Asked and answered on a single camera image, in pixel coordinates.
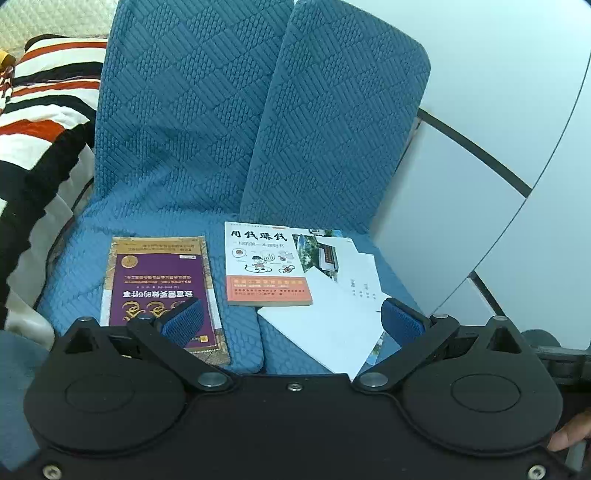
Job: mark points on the white book with orange band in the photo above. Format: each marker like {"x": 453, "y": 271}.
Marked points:
{"x": 263, "y": 258}

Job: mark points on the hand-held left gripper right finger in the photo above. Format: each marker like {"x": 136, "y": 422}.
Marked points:
{"x": 404, "y": 323}

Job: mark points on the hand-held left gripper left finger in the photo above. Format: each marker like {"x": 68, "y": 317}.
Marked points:
{"x": 184, "y": 323}

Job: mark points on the red black white striped blanket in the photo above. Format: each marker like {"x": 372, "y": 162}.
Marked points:
{"x": 37, "y": 120}

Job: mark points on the cream quilted headboard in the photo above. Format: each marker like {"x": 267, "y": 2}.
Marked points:
{"x": 55, "y": 18}

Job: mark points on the person's right hand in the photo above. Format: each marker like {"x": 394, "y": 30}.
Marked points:
{"x": 572, "y": 429}

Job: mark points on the beige bed sheet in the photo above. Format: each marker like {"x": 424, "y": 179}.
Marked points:
{"x": 27, "y": 314}

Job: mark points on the yellow plush toy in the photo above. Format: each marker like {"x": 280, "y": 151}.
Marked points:
{"x": 4, "y": 58}

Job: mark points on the purple and gold book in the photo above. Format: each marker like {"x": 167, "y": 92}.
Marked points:
{"x": 108, "y": 277}

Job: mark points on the purple cover book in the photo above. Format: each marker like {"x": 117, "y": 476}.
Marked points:
{"x": 157, "y": 286}

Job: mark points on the grey-blue cloth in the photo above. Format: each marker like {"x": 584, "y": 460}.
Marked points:
{"x": 18, "y": 383}

